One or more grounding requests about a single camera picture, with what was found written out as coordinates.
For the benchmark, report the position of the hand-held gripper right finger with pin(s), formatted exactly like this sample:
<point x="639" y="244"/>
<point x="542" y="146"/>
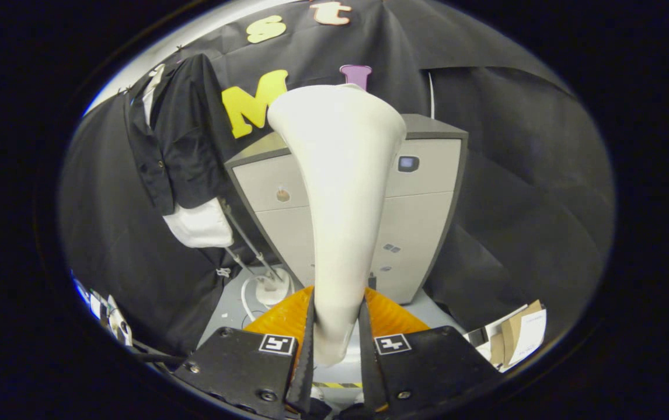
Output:
<point x="428" y="367"/>

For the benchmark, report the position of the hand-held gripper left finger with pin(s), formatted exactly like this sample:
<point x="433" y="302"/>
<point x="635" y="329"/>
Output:
<point x="241" y="367"/>

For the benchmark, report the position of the white shirt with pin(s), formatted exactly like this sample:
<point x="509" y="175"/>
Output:
<point x="200" y="224"/>

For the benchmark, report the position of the white garment steamer head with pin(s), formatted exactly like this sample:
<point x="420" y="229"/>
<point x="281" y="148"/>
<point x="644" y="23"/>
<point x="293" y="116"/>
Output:
<point x="340" y="204"/>

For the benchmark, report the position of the black suit jacket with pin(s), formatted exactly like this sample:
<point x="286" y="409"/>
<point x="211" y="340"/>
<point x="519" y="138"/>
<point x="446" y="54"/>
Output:
<point x="188" y="140"/>

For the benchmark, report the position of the white steamer base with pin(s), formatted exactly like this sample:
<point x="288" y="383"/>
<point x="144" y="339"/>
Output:
<point x="267" y="291"/>

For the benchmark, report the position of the metal steamer stand pole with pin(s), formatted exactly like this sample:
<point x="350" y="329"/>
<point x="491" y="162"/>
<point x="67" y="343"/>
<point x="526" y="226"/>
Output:
<point x="247" y="236"/>

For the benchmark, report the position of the brown cardboard box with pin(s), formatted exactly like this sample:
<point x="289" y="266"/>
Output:
<point x="509" y="335"/>

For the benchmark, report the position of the white paper sheets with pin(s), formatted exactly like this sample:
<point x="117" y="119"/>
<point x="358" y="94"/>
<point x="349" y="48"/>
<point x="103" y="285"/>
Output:
<point x="115" y="321"/>

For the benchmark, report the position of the grey cabinet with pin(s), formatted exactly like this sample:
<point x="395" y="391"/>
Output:
<point x="416" y="221"/>

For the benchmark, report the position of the blue glowing screen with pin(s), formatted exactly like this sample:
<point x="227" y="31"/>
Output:
<point x="80" y="290"/>

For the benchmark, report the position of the black backdrop cloth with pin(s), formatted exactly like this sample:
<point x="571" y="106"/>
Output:
<point x="515" y="204"/>

